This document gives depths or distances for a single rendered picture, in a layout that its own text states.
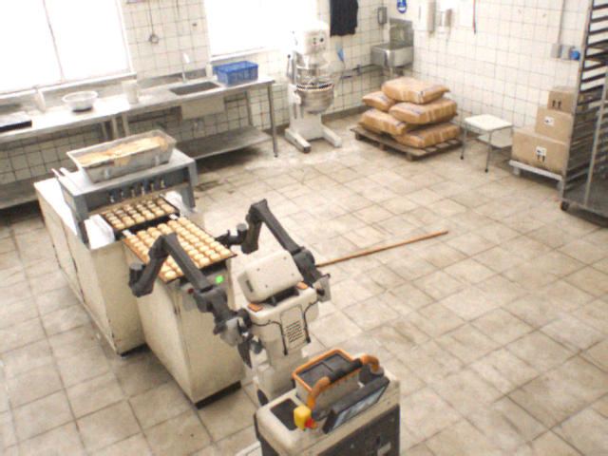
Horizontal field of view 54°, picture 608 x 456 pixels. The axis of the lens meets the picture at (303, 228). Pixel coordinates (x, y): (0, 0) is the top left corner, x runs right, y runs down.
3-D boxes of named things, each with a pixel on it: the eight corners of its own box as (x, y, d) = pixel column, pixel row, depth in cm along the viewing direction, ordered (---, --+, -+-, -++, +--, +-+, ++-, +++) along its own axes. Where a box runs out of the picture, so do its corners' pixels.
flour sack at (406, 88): (377, 95, 684) (377, 81, 676) (403, 87, 705) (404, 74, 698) (424, 107, 632) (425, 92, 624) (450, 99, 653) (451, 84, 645)
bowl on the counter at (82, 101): (68, 116, 567) (66, 103, 561) (62, 108, 593) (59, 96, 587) (103, 108, 581) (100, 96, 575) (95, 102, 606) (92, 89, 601)
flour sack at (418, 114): (414, 127, 623) (415, 112, 616) (387, 119, 654) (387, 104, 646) (462, 112, 659) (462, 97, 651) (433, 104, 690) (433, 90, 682)
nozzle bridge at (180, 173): (71, 230, 361) (57, 178, 345) (180, 195, 396) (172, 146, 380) (88, 250, 336) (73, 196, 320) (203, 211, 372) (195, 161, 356)
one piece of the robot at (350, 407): (383, 402, 233) (401, 374, 216) (311, 448, 215) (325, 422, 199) (366, 379, 238) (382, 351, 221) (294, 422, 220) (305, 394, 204)
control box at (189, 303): (183, 309, 304) (180, 286, 297) (225, 292, 316) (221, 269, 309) (187, 313, 301) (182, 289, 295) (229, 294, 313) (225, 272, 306)
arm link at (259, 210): (244, 199, 275) (263, 190, 279) (245, 218, 286) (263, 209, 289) (295, 267, 252) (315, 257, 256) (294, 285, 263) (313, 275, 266)
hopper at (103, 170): (72, 175, 347) (66, 152, 341) (161, 150, 374) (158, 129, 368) (87, 190, 326) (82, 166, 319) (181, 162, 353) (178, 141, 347)
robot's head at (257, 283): (306, 279, 236) (289, 245, 238) (261, 299, 226) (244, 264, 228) (292, 289, 248) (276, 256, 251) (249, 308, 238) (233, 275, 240)
